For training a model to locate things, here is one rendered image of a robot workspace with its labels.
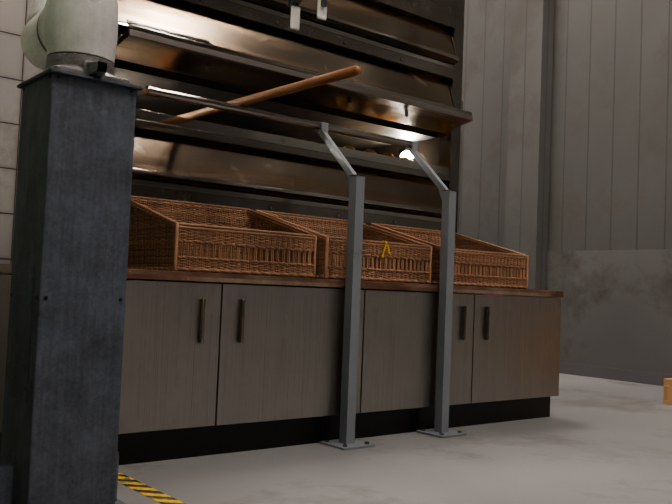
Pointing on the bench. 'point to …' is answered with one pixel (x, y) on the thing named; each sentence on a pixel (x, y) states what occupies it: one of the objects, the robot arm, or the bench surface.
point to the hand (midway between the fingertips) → (307, 21)
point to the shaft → (281, 90)
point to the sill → (277, 139)
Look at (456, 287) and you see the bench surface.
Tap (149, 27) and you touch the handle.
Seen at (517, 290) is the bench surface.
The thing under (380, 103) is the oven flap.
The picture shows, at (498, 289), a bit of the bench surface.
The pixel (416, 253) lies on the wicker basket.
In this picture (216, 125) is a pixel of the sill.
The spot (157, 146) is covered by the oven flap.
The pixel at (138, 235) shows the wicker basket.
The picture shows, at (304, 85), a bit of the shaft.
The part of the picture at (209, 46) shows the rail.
